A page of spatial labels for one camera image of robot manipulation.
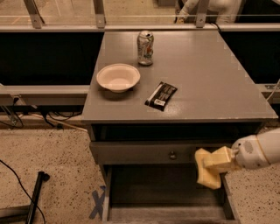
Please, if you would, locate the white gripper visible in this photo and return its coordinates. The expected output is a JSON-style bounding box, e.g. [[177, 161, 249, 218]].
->
[[203, 135, 270, 173]]

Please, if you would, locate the yellow sponge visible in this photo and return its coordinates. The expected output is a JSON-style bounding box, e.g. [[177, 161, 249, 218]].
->
[[194, 148, 221, 190]]

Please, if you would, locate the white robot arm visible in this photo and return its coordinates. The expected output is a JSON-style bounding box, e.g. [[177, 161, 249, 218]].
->
[[203, 129, 280, 173]]

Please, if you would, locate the grey drawer cabinet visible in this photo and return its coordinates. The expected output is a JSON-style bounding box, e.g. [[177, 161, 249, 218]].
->
[[80, 30, 278, 173]]

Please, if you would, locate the grey upper drawer with knob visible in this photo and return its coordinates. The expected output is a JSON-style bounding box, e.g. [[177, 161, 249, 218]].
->
[[90, 140, 235, 165]]

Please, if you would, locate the open grey middle drawer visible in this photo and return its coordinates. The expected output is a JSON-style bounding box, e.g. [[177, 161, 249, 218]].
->
[[102, 164, 241, 224]]

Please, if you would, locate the black snack bar wrapper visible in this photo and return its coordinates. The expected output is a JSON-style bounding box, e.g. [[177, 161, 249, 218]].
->
[[144, 82, 178, 111]]

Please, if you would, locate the white paper bowl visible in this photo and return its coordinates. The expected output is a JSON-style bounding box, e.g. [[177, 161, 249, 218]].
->
[[96, 64, 141, 93]]

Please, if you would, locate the silver soda can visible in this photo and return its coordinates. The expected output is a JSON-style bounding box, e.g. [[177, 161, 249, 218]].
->
[[136, 31, 154, 66]]

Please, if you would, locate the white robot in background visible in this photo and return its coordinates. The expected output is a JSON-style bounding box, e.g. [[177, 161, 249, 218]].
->
[[175, 0, 242, 24]]

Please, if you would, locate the black metal stand leg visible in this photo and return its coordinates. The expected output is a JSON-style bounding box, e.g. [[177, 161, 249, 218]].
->
[[0, 171, 50, 224]]

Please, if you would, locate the black floor cable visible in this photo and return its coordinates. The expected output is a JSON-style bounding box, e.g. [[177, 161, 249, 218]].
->
[[0, 159, 46, 224]]

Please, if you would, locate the grey metal railing frame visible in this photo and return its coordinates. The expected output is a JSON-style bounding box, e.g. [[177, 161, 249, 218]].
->
[[0, 0, 280, 107]]

